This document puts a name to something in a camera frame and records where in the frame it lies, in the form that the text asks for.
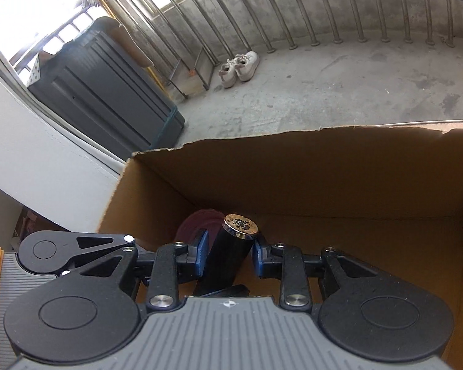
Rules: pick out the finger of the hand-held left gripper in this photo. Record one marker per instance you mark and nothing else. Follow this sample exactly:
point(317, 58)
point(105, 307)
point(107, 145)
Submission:
point(100, 241)

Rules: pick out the dark grey storage cabinet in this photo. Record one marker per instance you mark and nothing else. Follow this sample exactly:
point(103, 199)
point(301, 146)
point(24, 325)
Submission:
point(100, 84)

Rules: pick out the yellow pipe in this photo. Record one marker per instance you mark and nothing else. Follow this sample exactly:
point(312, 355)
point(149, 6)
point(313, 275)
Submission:
point(158, 81)

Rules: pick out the metal balcony railing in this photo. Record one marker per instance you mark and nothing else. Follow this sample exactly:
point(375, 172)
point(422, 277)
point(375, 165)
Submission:
point(384, 39)

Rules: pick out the maroon round lid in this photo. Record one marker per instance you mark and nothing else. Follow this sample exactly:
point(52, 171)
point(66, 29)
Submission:
point(193, 223)

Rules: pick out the brown cardboard sheet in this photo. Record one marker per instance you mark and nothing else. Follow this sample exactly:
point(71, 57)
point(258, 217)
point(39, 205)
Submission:
point(135, 42)

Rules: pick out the brown cardboard box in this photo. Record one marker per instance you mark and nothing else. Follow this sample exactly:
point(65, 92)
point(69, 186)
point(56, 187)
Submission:
point(332, 169)

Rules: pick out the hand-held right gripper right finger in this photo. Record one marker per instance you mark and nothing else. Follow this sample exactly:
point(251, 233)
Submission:
point(257, 258)

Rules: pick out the black bottle with gold cap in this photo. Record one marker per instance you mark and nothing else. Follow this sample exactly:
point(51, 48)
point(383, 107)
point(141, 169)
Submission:
point(225, 258)

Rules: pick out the white sneaker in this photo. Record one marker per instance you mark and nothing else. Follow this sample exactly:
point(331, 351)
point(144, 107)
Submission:
point(228, 75)
point(247, 65)

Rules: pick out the white perforated box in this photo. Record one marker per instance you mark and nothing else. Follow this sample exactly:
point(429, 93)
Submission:
point(34, 71)

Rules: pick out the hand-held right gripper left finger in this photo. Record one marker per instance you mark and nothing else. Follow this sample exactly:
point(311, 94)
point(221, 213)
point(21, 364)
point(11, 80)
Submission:
point(202, 252)

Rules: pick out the metal rack frame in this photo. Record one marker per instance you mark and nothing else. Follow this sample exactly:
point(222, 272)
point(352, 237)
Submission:
point(176, 86)

